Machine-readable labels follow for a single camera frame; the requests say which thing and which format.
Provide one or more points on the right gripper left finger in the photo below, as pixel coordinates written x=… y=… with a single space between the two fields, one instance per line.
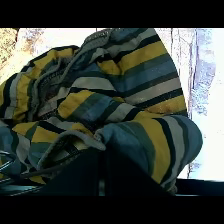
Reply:
x=80 y=176

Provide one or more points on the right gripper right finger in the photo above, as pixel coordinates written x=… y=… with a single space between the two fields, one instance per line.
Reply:
x=130 y=176

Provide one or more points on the yellow grey striped sweater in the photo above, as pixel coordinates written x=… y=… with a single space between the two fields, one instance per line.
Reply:
x=133 y=86

